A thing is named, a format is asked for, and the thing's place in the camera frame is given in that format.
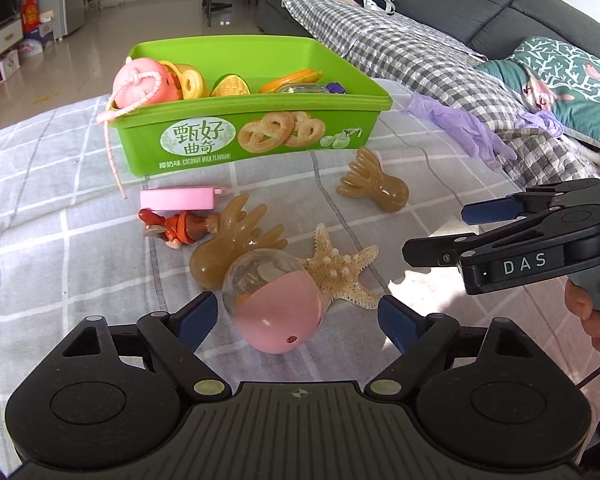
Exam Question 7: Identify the orange toy pumpkin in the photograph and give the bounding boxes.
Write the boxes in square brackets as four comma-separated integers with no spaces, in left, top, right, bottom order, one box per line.
[258,68,326,95]

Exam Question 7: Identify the blue and white carton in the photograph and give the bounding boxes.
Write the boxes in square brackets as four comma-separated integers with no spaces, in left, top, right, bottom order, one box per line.
[22,22,56,61]

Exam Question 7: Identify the yellow toy corn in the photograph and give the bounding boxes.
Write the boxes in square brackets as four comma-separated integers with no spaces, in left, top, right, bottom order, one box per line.
[209,74,251,97]

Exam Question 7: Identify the red gift box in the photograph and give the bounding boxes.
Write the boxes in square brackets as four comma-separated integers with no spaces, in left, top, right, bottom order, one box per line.
[20,0,40,33]

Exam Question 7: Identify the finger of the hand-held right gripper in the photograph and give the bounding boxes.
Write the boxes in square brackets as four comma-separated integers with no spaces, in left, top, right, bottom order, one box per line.
[402,207,600,268]
[461,178,600,226]

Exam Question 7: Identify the brown hand-shaped toy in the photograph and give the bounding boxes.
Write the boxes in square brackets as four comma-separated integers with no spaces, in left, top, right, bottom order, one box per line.
[336,147,410,213]
[189,195,287,291]

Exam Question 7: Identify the teal printed pillow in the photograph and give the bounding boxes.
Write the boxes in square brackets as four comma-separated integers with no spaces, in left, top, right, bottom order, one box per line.
[477,36,600,153]

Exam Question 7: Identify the tan starfish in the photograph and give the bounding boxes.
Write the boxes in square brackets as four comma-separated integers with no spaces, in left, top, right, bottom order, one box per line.
[300,223,381,309]

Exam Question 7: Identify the purple rubber glove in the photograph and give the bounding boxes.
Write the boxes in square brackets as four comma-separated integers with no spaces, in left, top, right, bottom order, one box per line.
[402,92,518,171]
[522,110,563,136]

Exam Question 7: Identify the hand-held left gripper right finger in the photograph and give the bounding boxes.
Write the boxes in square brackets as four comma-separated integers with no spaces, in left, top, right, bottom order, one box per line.
[364,296,541,403]

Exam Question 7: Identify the clear plastic case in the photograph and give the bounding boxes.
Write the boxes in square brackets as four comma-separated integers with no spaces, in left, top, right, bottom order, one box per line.
[275,82,331,96]

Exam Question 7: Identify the pink pig toy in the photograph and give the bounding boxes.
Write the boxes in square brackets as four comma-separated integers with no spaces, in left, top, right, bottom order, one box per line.
[97,57,183,198]

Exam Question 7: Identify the pink case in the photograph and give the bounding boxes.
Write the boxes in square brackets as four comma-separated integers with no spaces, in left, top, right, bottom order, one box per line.
[140,186,227,211]

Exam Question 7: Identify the grey gingham sofa cover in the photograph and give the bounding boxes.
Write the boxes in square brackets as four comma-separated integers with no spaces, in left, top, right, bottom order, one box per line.
[280,0,600,181]

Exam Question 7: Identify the yellow toy cup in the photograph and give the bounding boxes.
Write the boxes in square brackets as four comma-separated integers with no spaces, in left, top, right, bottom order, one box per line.
[160,61,210,101]

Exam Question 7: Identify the green plastic cookie box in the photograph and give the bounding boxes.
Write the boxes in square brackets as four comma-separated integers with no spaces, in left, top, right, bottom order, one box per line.
[111,35,393,178]

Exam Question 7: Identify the black cable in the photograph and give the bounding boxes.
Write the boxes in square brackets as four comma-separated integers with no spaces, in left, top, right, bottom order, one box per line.
[577,355,600,388]

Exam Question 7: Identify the pink clear capsule ball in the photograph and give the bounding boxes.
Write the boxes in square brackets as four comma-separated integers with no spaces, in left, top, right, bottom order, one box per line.
[222,250,326,356]

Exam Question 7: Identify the white box with red print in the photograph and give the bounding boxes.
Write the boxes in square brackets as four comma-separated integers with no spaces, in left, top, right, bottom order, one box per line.
[0,50,21,86]

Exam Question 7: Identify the red toy figurine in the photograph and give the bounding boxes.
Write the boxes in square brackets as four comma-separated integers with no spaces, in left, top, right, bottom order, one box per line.
[139,208,221,250]

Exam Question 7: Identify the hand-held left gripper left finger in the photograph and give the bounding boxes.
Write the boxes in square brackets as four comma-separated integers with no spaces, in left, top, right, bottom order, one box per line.
[60,291,233,403]

